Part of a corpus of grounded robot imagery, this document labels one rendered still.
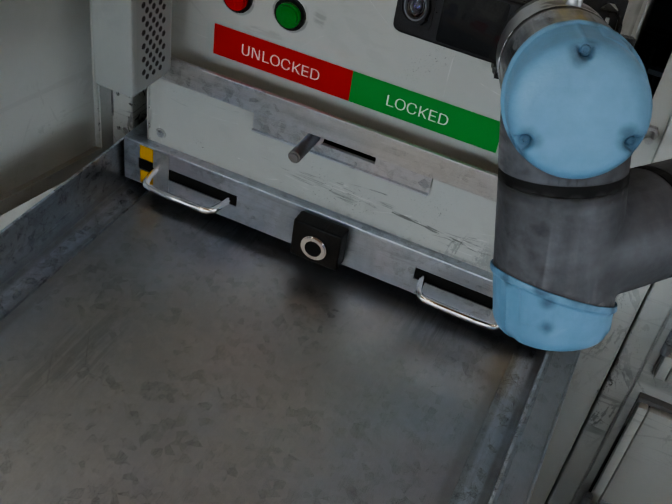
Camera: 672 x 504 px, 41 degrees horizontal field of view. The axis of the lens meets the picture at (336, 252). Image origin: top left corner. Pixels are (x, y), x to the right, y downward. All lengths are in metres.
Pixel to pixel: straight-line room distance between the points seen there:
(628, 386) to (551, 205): 0.61
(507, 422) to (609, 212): 0.45
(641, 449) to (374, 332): 0.36
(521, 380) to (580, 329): 0.44
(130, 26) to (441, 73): 0.30
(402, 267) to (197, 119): 0.29
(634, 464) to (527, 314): 0.63
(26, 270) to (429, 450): 0.48
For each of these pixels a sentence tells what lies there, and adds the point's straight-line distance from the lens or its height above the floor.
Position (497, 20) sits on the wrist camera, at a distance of 0.65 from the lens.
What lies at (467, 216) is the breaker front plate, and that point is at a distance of 0.95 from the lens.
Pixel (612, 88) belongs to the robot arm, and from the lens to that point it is 0.48.
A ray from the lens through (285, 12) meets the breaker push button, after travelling 0.91.
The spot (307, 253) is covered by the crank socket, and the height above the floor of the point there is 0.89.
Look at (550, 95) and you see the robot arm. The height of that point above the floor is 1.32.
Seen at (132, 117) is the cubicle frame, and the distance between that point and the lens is 1.17.
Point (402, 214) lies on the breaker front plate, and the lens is 0.97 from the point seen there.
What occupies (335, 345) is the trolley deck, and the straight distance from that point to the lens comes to 0.96.
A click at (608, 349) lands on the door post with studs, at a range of 1.07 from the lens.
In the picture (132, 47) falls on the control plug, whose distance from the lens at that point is 0.90.
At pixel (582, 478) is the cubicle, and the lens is 1.23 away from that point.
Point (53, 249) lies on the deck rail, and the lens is 1.06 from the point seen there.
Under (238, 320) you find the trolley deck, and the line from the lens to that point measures 0.98.
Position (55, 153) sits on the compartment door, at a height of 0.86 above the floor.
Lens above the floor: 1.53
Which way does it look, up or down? 40 degrees down
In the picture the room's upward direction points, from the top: 10 degrees clockwise
